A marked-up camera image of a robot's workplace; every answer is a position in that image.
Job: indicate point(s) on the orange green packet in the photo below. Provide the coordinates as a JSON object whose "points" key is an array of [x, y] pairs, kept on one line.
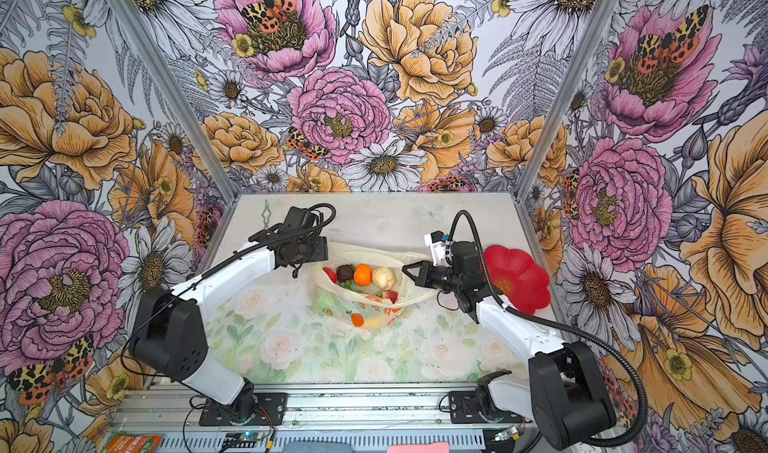
{"points": [[132, 443]]}

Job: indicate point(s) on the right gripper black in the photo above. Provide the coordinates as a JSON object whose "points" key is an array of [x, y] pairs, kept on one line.
{"points": [[422, 278]]}

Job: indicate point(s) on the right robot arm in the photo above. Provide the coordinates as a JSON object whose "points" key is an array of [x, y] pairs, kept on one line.
{"points": [[562, 391]]}

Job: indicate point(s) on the metal tongs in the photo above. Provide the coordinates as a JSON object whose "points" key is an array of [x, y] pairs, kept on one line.
{"points": [[266, 214]]}

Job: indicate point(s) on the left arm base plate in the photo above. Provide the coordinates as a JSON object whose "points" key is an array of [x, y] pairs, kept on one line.
{"points": [[250, 409]]}

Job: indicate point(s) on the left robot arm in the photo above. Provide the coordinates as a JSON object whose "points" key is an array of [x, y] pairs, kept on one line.
{"points": [[169, 331]]}

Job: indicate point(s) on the translucent yellowish plastic bag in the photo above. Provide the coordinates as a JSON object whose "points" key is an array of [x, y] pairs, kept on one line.
{"points": [[366, 307]]}

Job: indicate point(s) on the red flower-shaped bowl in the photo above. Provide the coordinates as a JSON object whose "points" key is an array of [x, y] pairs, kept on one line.
{"points": [[519, 277]]}

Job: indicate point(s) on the orange fake fruit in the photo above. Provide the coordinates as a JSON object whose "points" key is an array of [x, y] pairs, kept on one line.
{"points": [[363, 275]]}

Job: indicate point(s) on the small circuit board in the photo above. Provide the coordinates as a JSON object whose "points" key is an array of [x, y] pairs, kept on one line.
{"points": [[249, 439]]}

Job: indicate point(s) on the cream fake garlic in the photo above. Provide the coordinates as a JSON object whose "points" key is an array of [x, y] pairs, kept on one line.
{"points": [[384, 279]]}

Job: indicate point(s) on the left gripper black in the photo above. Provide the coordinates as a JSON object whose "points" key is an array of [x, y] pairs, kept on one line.
{"points": [[319, 254]]}

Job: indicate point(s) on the red fake apple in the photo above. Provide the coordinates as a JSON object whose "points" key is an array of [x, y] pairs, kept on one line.
{"points": [[331, 274]]}

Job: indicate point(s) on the pink cloth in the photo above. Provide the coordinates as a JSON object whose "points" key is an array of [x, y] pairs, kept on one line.
{"points": [[437, 447]]}

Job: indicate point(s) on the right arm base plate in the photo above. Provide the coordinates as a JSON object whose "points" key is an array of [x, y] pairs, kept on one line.
{"points": [[471, 407]]}

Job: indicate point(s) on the dark purple fake mangosteen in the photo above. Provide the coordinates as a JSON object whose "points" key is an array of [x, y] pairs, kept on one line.
{"points": [[345, 273]]}

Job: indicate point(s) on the aluminium front rail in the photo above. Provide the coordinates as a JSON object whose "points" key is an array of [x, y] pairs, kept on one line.
{"points": [[385, 406]]}

